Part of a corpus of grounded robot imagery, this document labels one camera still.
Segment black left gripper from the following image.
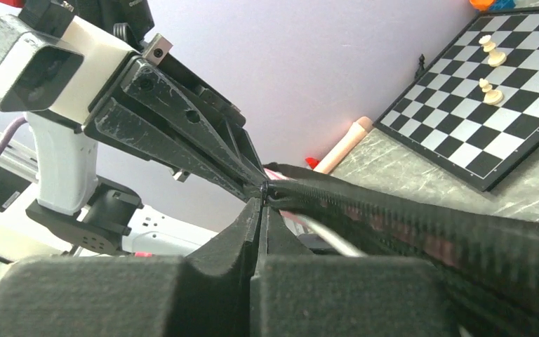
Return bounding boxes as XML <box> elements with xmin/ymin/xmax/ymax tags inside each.
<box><xmin>84</xmin><ymin>34</ymin><xmax>266</xmax><ymax>200</ymax></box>

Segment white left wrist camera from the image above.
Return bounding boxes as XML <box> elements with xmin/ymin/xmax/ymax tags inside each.
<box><xmin>0</xmin><ymin>14</ymin><xmax>136</xmax><ymax>124</ymax></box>

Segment pink racket bag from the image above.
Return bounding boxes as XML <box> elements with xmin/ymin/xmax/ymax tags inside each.
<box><xmin>266</xmin><ymin>163</ymin><xmax>539</xmax><ymax>336</ymax></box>

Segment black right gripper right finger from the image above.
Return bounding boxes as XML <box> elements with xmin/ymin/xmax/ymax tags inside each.
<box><xmin>251</xmin><ymin>208</ymin><xmax>455</xmax><ymax>336</ymax></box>

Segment black white chessboard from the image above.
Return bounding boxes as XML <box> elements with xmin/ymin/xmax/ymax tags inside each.
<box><xmin>375</xmin><ymin>7</ymin><xmax>539</xmax><ymax>191</ymax></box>

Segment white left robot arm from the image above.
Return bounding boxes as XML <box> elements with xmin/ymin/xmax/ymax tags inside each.
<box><xmin>0</xmin><ymin>29</ymin><xmax>266</xmax><ymax>256</ymax></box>

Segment orange teal toy blocks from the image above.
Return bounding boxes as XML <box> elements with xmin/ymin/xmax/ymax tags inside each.
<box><xmin>468</xmin><ymin>0</ymin><xmax>516</xmax><ymax>12</ymax></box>

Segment red clamp knob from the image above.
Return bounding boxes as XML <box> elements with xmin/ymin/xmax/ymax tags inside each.
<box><xmin>305</xmin><ymin>157</ymin><xmax>320</xmax><ymax>170</ymax></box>

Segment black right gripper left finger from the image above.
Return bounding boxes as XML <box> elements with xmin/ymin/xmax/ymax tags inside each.
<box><xmin>0</xmin><ymin>199</ymin><xmax>260</xmax><ymax>336</ymax></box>

